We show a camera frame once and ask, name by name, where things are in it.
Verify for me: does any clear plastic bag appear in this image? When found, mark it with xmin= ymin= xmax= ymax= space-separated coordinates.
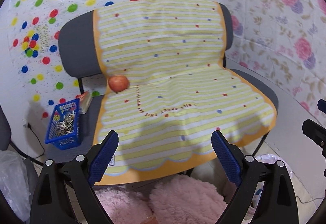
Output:
xmin=1 ymin=150 xmax=30 ymax=222

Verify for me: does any left pink fuzzy slipper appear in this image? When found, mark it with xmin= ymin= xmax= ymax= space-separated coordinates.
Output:
xmin=95 ymin=188 xmax=153 ymax=224

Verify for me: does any blue plastic basket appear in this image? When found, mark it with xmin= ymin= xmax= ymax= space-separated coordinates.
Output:
xmin=45 ymin=99 xmax=81 ymax=150

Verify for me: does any small snack box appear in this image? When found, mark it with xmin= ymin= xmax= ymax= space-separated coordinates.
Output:
xmin=76 ymin=91 xmax=93 ymax=114

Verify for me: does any red apple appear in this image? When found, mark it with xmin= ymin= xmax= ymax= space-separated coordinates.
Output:
xmin=108 ymin=75 xmax=129 ymax=93

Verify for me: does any yellow striped cover cloth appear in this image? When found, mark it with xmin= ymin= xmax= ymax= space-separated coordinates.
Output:
xmin=92 ymin=0 xmax=278 ymax=186

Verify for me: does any black power cable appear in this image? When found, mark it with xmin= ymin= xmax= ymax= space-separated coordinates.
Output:
xmin=10 ymin=121 xmax=46 ymax=161

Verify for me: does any floral wall sheet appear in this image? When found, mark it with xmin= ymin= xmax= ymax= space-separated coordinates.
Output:
xmin=219 ymin=0 xmax=325 ymax=123

